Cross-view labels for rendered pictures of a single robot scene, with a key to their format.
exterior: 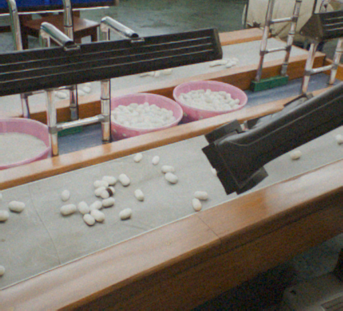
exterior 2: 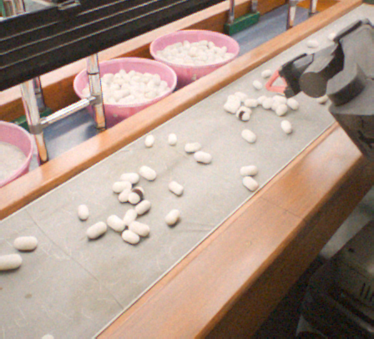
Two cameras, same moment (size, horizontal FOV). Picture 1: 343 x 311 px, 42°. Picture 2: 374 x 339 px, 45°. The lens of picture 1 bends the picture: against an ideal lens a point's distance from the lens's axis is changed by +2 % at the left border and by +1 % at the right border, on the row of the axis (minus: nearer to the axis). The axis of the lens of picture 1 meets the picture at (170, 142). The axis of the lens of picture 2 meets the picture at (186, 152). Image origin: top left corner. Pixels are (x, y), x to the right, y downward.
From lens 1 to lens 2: 0.32 m
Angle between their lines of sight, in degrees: 13
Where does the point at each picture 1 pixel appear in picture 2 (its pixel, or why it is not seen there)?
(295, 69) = (263, 3)
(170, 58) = (189, 1)
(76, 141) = (51, 135)
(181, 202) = (229, 184)
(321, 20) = not seen: outside the picture
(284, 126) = not seen: outside the picture
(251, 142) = not seen: outside the picture
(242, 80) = (214, 24)
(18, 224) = (38, 267)
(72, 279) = (156, 326)
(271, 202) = (333, 160)
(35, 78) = (30, 58)
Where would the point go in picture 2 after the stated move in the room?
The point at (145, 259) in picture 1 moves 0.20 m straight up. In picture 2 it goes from (232, 271) to (242, 167)
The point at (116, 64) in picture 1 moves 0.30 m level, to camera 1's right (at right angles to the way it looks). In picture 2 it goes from (128, 19) to (310, 2)
